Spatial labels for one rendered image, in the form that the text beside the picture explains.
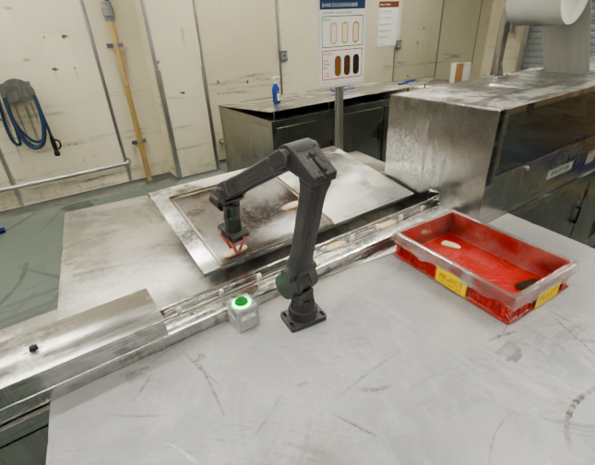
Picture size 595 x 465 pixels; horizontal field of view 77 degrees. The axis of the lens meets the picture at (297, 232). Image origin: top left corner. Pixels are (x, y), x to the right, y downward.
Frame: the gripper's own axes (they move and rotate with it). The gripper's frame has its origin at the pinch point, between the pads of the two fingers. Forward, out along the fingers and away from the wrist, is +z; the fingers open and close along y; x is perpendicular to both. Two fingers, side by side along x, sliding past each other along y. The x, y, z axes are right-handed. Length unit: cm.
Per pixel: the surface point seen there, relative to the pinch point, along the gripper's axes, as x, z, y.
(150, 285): 27.7, 10.2, 12.4
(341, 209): -52, 1, -4
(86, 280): 44, 13, 33
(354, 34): -126, -52, 62
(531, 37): -746, 10, 184
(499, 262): -69, 0, -65
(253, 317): 13.5, 0.6, -29.5
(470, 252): -69, 2, -55
